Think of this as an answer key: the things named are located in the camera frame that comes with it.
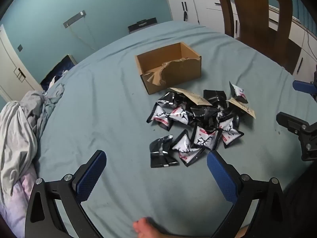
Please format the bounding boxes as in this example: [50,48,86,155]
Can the small white cloth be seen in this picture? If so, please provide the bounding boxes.
[49,71,68,88]

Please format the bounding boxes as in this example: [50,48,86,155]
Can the brown wooden chair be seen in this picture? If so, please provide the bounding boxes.
[213,0,301,73]

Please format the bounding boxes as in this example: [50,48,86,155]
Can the brown cardboard box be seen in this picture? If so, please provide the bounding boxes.
[135,42,201,95]

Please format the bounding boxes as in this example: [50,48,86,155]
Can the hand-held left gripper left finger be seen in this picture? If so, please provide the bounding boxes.
[25,150,107,238]

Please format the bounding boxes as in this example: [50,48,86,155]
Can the person's dark pants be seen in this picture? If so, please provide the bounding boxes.
[282,171,317,238]

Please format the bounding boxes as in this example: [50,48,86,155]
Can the dark blue pillow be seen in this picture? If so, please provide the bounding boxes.
[40,55,77,91]

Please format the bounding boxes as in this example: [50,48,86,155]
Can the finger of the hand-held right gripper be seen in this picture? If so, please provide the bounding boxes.
[276,111,317,161]
[292,71,317,97]

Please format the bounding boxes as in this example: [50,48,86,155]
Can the thin hanging cord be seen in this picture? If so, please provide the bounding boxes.
[67,15,96,51]

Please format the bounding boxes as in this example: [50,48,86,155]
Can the grey crumpled blanket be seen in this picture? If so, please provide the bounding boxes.
[0,83,66,199]

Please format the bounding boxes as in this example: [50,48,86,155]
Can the pink cloth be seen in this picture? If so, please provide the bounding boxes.
[0,166,37,238]

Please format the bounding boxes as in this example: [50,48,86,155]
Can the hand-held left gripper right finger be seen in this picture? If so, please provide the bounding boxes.
[207,151,293,238]

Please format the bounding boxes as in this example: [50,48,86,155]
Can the white door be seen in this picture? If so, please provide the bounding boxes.
[0,24,44,103]

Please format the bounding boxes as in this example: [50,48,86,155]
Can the white low cabinet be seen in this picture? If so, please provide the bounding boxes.
[269,5,317,76]

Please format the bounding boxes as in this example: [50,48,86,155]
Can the tan paper snack packet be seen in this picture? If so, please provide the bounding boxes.
[169,87,212,106]

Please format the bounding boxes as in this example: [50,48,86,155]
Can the person's foot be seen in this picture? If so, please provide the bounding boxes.
[132,217,174,238]

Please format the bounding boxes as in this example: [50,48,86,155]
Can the black door handle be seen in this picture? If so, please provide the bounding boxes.
[13,68,26,82]

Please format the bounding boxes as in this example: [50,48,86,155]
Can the pile of black white packets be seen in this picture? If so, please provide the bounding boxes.
[146,81,249,169]

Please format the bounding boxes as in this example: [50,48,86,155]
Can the metal wall bracket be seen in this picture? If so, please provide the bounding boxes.
[63,10,86,28]

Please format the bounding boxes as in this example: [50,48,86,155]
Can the black bag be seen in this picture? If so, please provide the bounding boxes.
[127,17,158,34]

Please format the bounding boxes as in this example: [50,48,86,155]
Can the small cardboard piece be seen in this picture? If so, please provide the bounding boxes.
[226,97,256,119]

